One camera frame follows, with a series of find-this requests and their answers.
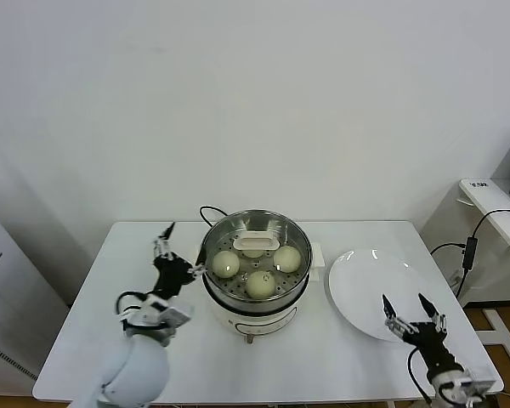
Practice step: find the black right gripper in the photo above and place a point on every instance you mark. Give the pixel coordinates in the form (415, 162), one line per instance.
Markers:
(431, 344)

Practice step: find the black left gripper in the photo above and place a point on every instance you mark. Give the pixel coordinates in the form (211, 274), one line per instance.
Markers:
(172, 274)

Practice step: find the white steamed baozi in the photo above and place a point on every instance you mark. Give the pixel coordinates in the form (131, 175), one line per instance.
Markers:
(253, 254)
(260, 285)
(287, 260)
(225, 265)

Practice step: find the round glass pot lid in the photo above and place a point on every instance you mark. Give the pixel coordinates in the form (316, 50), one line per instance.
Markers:
(256, 243)

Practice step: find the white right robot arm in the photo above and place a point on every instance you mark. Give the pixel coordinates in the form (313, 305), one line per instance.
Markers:
(450, 389)

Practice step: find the steel perforated steamer basket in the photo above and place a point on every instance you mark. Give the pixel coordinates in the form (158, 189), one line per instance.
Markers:
(238, 302)

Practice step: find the white round plate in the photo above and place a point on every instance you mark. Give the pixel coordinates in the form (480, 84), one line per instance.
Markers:
(357, 289)

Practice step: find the white electric cooking pot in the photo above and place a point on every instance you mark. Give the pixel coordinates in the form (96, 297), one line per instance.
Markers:
(259, 325)

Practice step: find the small printed desk label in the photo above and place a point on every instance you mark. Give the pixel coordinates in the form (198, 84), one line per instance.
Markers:
(478, 184)

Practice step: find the white side desk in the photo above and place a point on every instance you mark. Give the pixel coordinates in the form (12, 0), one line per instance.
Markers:
(493, 191)

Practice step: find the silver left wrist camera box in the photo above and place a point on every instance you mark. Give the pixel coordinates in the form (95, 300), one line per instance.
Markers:
(176, 315)

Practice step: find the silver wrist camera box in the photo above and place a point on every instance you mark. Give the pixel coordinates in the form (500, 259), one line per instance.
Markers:
(478, 384)
(176, 315)

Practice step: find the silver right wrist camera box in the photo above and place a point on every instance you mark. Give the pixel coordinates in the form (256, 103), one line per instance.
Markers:
(478, 384)

